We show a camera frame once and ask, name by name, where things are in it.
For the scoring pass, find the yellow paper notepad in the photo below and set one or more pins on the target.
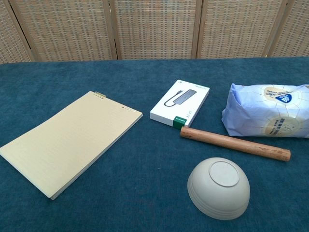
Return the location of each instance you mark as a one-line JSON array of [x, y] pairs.
[[67, 142]]

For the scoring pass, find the white USB hub box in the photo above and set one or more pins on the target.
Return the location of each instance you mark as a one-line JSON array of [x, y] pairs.
[[179, 106]]

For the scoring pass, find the blue table cloth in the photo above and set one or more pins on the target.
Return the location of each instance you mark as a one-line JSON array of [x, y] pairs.
[[135, 145]]

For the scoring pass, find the wooden rolling pin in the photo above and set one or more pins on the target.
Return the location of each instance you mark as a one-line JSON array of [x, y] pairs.
[[234, 144]]

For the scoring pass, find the woven bamboo folding screen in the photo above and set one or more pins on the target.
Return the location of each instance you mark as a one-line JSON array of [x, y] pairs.
[[154, 29]]

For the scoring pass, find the beige upturned bowl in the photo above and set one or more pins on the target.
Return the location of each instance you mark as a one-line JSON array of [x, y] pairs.
[[218, 184]]

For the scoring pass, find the light blue tissue pack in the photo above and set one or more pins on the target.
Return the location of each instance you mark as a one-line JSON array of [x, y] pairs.
[[268, 112]]

